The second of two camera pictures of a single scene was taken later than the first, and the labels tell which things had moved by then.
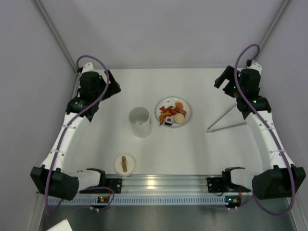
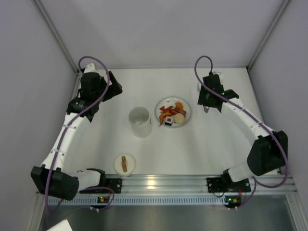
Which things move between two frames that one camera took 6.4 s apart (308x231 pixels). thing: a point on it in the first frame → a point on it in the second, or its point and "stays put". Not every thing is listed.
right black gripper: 226,80 → 204,100
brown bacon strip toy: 180,111 stays put
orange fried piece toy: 179,105 stays put
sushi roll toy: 168,121 stays put
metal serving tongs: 208,130 → 206,109
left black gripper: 111,84 stays put
